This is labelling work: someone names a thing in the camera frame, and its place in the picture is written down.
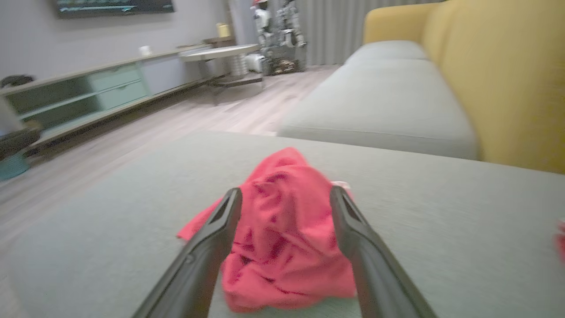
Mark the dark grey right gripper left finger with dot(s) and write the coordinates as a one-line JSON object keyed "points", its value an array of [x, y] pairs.
{"points": [[198, 274]]}

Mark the round grey coffee table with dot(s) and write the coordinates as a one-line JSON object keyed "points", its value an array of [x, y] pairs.
{"points": [[220, 52]]}

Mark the grey sofa seat cushion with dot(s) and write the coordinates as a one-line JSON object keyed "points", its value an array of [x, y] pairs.
{"points": [[388, 49], [384, 106]]}

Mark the white ribbed stool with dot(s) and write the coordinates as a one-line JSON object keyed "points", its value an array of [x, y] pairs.
{"points": [[239, 66]]}

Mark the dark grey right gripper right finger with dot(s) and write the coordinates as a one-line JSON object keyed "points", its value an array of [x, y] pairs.
{"points": [[379, 282]]}

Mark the white humanoid robot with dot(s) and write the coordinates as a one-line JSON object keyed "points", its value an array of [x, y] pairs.
{"points": [[261, 20]]}

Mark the grey low TV cabinet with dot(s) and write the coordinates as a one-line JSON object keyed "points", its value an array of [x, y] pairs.
{"points": [[114, 88]]}

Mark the red shirt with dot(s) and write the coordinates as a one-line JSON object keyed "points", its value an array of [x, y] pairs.
{"points": [[287, 229]]}

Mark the large yellow sofa back cushion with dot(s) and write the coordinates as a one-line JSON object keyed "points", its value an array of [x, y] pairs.
{"points": [[507, 79]]}

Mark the teal laundry basket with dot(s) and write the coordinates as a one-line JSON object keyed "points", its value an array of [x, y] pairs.
{"points": [[13, 168]]}

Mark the black object on cabinet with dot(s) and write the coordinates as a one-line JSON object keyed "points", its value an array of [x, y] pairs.
{"points": [[15, 81]]}

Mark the grey humanoid robot on wheels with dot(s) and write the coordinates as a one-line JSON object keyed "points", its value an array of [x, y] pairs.
{"points": [[287, 57]]}

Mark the grey pleated curtain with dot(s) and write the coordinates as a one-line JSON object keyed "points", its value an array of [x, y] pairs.
{"points": [[335, 31]]}

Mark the red jersey with white trim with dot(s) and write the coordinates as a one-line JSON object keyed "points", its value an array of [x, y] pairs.
{"points": [[561, 243]]}

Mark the black wall television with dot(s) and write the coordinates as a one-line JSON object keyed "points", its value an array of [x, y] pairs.
{"points": [[114, 8]]}

